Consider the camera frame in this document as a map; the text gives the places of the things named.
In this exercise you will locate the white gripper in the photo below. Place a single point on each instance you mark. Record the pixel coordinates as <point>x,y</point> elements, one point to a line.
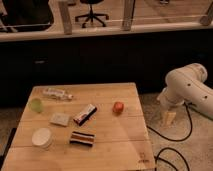
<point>168,100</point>

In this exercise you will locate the red apple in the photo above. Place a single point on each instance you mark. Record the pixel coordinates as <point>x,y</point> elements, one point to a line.
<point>118,107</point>

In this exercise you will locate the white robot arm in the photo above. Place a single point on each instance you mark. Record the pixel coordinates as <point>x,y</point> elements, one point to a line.
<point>185,85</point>

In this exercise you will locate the white paper cup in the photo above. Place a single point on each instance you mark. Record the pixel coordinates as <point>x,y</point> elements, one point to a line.
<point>42,137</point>

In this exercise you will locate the green plastic cup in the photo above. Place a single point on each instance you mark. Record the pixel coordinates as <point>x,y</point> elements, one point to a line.
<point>36,105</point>

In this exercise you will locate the white square sponge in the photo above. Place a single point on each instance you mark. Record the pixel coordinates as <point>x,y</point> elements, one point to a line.
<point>60,119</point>

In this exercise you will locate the black office chair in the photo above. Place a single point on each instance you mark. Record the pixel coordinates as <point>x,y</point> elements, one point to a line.
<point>91,15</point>

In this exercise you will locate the wooden post right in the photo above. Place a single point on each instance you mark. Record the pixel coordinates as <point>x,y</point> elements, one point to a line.
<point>208,17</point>

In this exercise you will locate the wooden post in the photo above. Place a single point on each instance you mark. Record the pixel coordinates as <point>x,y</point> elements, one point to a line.
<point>208,17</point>
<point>65,16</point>
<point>128,14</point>

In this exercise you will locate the wooden post middle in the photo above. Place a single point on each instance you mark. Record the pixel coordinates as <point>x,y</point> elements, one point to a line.
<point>128,14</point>

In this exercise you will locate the wooden post left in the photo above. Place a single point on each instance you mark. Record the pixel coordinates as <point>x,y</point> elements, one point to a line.
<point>65,16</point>

